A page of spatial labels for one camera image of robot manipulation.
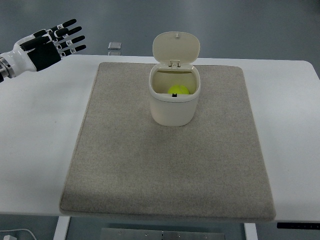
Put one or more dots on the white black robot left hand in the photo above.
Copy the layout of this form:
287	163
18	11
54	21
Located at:
44	48

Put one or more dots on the yellow tennis ball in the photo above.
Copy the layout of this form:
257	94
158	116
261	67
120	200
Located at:
178	90

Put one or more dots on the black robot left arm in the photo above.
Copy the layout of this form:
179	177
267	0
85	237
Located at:
6	70

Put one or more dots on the floor socket plate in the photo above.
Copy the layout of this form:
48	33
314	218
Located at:
114	45

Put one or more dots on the cream bin with open lid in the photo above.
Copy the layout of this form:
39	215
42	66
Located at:
175	53

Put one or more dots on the beige felt mat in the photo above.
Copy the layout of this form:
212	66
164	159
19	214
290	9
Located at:
124	163

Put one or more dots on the white left table leg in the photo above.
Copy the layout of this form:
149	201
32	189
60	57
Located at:
62	227

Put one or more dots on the white table leg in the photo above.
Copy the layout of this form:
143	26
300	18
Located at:
250	231
62	227

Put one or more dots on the white power adapter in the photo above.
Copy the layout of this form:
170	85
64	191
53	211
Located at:
8	237

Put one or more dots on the white right table leg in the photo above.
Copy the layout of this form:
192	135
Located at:
250	231

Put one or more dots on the black table control panel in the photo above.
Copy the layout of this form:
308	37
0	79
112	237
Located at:
298	225

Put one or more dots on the grey metal base plate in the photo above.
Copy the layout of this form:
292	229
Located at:
146	234

